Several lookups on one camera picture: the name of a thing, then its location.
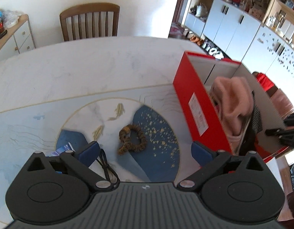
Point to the pink knit hat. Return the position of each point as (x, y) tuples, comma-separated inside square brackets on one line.
[(232, 95)]

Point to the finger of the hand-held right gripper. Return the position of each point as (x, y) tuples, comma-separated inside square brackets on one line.
[(275, 132), (293, 121)]

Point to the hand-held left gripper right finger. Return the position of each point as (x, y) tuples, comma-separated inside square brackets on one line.
[(200, 153)]

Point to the leopard print scrunchie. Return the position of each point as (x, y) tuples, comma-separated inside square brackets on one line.
[(142, 140)]

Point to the white fridge with magnets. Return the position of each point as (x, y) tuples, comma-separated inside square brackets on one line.
[(275, 52)]

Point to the white hallway cabinet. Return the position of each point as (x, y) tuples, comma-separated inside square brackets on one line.
[(232, 23)]

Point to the clear plastic bag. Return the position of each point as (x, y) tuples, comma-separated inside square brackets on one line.
[(11, 19)]

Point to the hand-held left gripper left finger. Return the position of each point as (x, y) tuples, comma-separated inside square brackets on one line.
[(89, 153)]

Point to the black striped cloth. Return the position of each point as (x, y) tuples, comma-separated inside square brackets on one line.
[(256, 116)]

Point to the wooden dining chair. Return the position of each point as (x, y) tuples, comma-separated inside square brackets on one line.
[(89, 21)]

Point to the blue packet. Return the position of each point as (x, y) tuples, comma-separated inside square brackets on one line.
[(62, 149)]

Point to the row of shoes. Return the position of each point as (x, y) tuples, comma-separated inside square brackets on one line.
[(213, 51)]

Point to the red shoe box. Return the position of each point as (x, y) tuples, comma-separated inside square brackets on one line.
[(190, 81)]

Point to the wood and white sideboard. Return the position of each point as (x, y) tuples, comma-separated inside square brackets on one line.
[(22, 35)]

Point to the red garment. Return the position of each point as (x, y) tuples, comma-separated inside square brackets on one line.
[(265, 81)]

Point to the red patterned door rug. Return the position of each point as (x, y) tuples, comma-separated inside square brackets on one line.
[(175, 29)]

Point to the white tote bag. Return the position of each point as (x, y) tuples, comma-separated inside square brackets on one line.
[(201, 10)]

